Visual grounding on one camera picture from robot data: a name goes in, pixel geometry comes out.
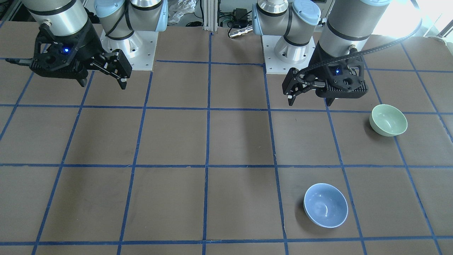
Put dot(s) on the blue bowl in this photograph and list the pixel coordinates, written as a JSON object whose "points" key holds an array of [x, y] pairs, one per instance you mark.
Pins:
{"points": [[325, 205]]}

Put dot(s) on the aluminium frame post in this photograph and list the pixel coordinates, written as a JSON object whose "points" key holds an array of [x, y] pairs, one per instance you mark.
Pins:
{"points": [[210, 15]]}

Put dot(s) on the silver metal cylinder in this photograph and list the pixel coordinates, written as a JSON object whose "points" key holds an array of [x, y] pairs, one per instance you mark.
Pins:
{"points": [[240, 32]]}

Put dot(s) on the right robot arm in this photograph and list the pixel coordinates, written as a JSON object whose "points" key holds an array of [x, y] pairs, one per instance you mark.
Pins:
{"points": [[119, 18]]}

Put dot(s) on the green bowl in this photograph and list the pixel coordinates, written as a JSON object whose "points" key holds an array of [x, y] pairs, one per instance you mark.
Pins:
{"points": [[387, 121]]}

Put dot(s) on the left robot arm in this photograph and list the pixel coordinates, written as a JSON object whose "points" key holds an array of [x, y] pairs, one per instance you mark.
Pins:
{"points": [[348, 26]]}

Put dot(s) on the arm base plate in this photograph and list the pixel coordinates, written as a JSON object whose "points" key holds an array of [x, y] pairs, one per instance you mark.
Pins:
{"points": [[139, 48], [280, 56]]}

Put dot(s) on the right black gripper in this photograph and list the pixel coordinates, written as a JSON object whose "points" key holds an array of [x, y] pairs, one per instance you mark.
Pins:
{"points": [[88, 45]]}

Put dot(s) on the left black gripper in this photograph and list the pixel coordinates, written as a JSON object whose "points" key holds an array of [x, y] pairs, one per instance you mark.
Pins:
{"points": [[316, 61]]}

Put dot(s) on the black power adapter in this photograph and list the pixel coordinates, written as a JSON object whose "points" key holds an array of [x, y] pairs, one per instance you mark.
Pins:
{"points": [[240, 15]]}

